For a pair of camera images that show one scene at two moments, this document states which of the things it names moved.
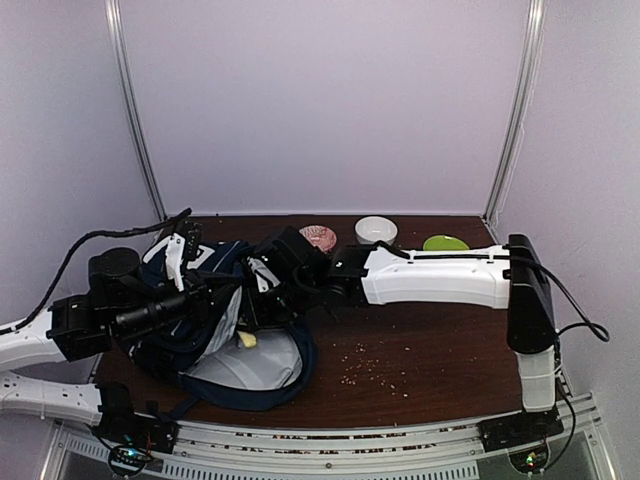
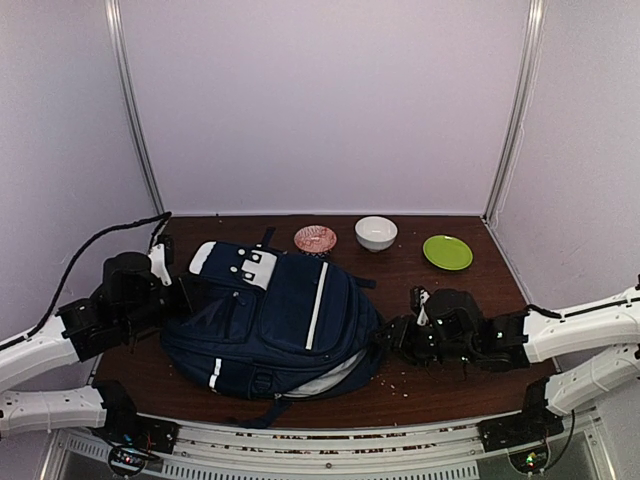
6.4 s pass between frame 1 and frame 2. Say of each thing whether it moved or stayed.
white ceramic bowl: stayed
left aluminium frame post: stayed
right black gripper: moved
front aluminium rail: stayed
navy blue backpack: moved
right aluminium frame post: stayed
